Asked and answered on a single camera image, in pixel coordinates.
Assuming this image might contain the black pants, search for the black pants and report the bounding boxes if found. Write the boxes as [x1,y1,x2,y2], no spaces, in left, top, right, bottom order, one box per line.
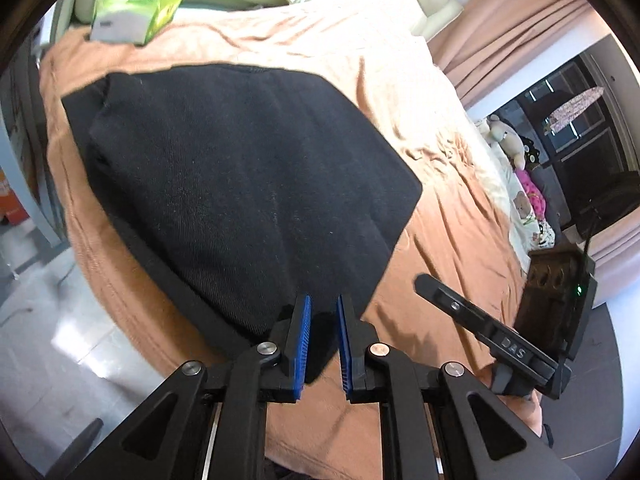
[61,62,423,386]

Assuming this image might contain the patterned hanging cloth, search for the patterned hanging cloth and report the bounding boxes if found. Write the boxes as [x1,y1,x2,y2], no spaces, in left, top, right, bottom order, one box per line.
[549,86,604,132]

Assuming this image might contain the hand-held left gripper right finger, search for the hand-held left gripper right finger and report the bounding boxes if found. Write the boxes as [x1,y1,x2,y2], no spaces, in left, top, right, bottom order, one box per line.
[336,294,576,480]

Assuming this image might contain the cream bear print bedsheet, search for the cream bear print bedsheet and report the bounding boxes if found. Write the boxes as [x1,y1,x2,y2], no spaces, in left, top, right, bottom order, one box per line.
[470,120,556,271]

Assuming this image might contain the green white tissue pack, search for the green white tissue pack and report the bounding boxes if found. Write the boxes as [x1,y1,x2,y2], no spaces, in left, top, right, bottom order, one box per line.
[90,0,186,47]

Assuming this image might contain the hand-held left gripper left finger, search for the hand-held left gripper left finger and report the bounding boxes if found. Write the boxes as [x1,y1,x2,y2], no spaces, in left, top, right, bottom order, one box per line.
[67,294,312,480]

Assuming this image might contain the pink fluffy cloth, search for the pink fluffy cloth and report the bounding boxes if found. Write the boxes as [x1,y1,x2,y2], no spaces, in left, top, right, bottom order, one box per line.
[515,170,548,216]

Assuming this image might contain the brown blanket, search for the brown blanket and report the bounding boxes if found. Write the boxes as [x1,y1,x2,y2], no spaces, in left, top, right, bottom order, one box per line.
[39,0,543,473]

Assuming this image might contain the orange box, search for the orange box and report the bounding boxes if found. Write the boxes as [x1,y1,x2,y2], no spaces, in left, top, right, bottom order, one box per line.
[0,167,23,226]

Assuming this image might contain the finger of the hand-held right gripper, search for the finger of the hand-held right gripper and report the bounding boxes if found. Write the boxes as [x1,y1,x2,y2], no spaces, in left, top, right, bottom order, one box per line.
[414,272,501,348]

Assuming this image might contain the beige plush toy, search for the beige plush toy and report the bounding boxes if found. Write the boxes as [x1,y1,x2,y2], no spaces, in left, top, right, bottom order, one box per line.
[480,114,538,171]

